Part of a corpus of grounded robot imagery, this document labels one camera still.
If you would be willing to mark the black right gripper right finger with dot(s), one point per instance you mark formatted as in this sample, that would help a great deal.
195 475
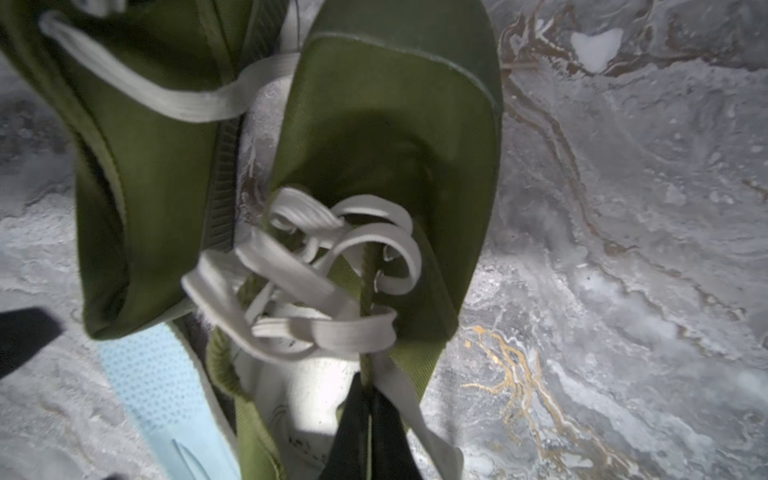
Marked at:
391 456

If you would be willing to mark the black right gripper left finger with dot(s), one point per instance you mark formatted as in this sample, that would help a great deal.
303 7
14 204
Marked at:
348 458

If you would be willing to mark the green shoe one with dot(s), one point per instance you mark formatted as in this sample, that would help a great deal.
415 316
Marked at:
152 95
379 200

